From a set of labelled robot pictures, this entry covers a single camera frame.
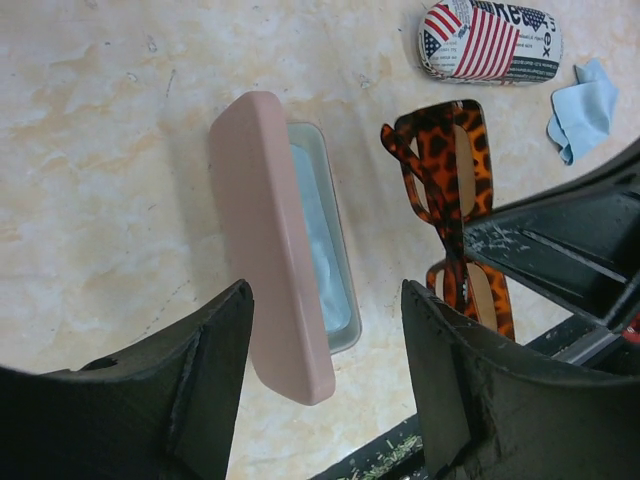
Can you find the pink glasses case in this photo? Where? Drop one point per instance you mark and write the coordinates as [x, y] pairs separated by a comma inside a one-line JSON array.
[[261, 212]]

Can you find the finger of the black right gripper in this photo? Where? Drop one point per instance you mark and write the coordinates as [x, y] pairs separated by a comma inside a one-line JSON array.
[[576, 244]]

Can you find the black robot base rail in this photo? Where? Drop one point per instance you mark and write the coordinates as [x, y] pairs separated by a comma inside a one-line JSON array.
[[397, 454]]

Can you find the tortoiseshell brown sunglasses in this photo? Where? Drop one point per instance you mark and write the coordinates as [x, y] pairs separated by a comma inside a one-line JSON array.
[[444, 156]]

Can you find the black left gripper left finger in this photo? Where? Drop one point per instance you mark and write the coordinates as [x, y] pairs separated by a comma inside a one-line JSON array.
[[162, 408]]

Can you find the light blue cleaning cloth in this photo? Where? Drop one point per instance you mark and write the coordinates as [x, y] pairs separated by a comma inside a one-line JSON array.
[[334, 304]]

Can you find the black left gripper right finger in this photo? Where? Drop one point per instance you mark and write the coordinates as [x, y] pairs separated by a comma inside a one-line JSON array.
[[490, 408]]

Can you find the flag newspaper print glasses case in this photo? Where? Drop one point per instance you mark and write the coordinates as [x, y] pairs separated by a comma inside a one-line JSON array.
[[486, 42]]

